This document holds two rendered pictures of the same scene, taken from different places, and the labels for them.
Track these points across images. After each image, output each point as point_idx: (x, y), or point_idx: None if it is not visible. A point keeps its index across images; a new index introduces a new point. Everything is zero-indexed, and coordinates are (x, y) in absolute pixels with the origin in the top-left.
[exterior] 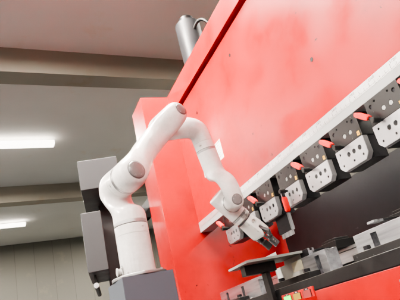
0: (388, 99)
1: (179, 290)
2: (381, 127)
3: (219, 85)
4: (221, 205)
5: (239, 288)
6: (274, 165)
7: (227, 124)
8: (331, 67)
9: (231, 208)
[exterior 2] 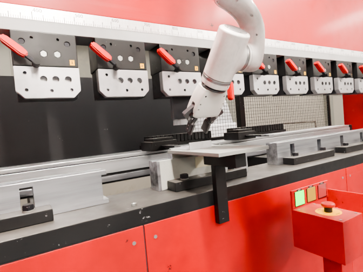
0: (324, 67)
1: None
2: (318, 80)
3: None
4: (246, 52)
5: (8, 193)
6: (211, 38)
7: None
8: (299, 14)
9: (257, 66)
